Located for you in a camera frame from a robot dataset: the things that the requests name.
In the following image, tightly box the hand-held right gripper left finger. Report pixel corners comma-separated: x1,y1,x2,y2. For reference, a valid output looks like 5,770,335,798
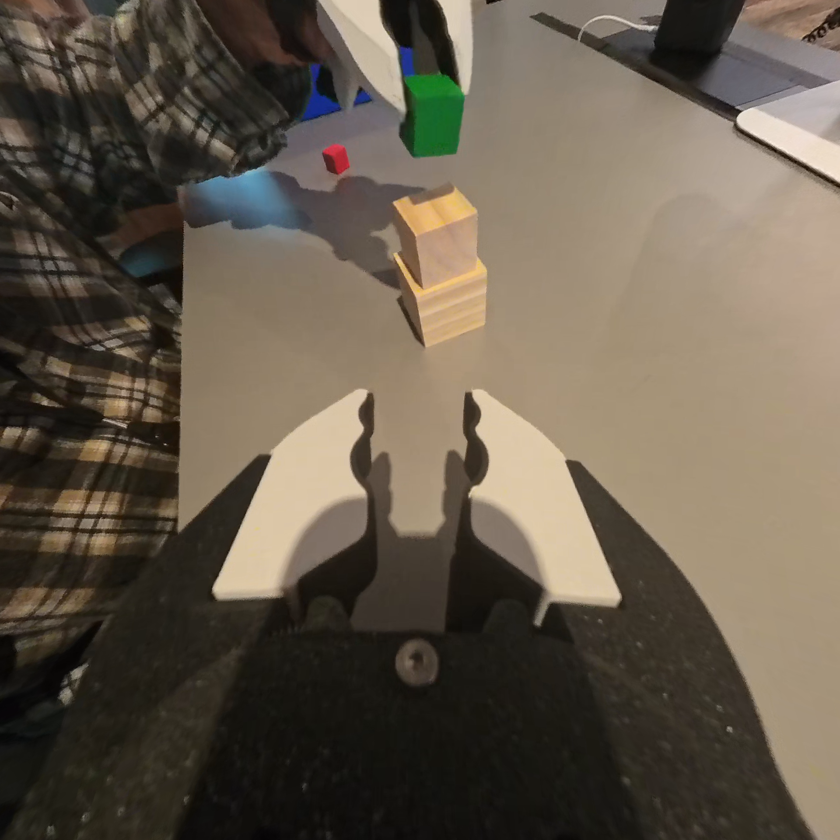
211,388,378,621

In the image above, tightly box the black stand post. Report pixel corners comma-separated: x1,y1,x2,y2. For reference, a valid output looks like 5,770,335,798
653,0,748,55

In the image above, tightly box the blue object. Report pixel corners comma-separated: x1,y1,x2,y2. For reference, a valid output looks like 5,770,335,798
307,46,416,123

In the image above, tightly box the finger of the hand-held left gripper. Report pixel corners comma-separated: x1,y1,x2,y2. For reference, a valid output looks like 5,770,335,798
315,0,416,119
416,0,475,96

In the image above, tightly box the person's plaid shirt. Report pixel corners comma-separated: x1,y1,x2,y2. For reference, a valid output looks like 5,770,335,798
0,190,183,664

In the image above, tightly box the green wooden cube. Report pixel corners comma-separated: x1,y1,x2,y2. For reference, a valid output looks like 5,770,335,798
399,73,467,158

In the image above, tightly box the medium plain wooden cube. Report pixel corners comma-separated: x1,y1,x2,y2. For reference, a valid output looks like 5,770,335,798
392,183,479,290

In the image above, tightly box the dark grey desk panel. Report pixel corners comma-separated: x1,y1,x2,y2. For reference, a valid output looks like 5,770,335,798
530,12,831,123

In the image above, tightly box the large plain wooden cube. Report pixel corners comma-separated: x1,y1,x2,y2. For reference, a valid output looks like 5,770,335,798
392,252,488,349

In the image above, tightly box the person's left forearm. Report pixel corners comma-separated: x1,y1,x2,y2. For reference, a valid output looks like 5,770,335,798
0,0,315,198

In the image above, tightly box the white cable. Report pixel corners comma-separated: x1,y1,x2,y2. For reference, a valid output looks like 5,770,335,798
577,14,659,42

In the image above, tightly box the brown patterned rug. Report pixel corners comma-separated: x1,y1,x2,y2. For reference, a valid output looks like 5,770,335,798
745,0,840,48

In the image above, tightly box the white rounded base plate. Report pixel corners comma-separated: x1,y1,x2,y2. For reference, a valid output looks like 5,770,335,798
734,80,840,186

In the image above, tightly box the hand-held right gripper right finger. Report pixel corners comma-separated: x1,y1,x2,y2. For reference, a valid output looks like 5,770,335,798
453,388,623,629

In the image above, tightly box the person's left hand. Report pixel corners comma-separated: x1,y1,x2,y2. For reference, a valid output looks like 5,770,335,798
197,0,336,67

